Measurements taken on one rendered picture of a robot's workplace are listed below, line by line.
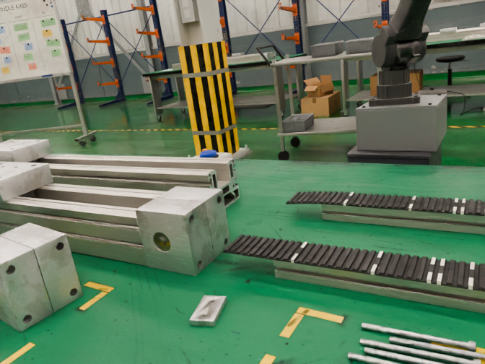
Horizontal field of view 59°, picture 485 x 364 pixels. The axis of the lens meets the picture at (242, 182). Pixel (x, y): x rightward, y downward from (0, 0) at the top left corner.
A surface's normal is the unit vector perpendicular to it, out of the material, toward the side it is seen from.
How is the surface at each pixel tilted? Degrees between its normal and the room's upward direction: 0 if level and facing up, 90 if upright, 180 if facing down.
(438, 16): 90
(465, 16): 90
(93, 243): 90
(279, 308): 0
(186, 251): 90
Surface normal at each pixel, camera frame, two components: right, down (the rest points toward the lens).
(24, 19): -0.18, 0.33
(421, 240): -0.13, -0.94
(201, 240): 0.87, 0.04
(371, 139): -0.51, 0.33
